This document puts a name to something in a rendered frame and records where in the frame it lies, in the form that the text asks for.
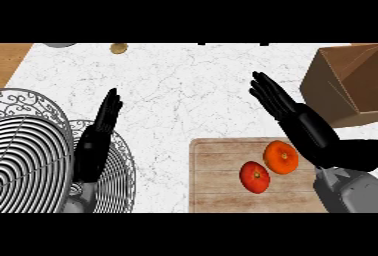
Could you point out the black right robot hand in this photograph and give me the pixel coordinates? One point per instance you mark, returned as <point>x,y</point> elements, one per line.
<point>314,133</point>

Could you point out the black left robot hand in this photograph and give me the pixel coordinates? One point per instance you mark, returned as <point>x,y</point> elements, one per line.
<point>93,146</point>

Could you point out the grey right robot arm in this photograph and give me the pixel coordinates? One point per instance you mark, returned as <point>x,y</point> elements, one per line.
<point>348,191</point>

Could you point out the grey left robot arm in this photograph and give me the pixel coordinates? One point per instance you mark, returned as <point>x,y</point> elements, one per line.
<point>83,198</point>

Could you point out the orange tomato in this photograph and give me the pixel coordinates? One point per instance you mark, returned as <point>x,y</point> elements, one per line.
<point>280,157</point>

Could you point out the brown cardboard box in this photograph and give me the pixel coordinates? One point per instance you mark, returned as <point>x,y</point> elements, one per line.
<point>344,83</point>

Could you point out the red tomato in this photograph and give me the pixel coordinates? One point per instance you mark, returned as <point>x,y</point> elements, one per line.
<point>254,177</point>

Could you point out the wooden cutting board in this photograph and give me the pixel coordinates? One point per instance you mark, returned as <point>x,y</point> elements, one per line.
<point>221,186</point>

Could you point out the brown wooden board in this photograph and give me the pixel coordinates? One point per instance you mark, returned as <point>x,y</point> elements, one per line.
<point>10,60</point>

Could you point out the small tan round object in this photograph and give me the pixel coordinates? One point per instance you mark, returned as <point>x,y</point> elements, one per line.
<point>118,48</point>

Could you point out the grey round object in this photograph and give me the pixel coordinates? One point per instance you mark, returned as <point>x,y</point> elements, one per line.
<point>59,44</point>

